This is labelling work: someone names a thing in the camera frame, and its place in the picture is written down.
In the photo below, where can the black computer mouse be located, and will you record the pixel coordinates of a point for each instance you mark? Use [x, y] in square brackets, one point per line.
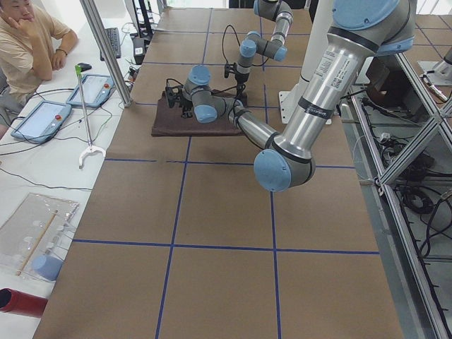
[84, 66]

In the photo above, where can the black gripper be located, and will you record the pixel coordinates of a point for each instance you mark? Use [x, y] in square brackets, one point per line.
[186, 106]
[241, 78]

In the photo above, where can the red cylinder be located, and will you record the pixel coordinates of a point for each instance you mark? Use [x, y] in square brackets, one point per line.
[21, 303]

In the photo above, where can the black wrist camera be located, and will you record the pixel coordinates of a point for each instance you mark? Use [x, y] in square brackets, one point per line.
[172, 94]
[229, 69]

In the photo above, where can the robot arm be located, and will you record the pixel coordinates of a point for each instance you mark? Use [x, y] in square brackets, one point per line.
[346, 33]
[281, 14]

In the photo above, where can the reacher grabber tool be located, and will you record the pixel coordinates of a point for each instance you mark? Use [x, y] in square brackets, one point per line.
[91, 149]

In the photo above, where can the near teach pendant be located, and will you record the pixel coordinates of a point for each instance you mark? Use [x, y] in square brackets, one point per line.
[43, 122]

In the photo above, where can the seated person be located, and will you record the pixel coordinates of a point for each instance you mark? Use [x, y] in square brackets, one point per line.
[34, 45]

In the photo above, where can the teach pendant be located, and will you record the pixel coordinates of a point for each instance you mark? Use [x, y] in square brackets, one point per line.
[96, 90]
[43, 122]

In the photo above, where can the black keyboard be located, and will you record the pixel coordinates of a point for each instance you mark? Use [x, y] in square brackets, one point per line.
[114, 40]

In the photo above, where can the blue plastic cup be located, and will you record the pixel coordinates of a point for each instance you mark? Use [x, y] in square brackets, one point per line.
[47, 266]

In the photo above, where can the clear plastic bag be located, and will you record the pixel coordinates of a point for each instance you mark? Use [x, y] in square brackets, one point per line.
[39, 225]

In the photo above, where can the far teach pendant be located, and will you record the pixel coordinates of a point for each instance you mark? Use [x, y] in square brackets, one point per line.
[96, 90]

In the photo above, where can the aluminium frame post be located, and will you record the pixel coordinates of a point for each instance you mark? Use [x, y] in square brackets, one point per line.
[98, 30]

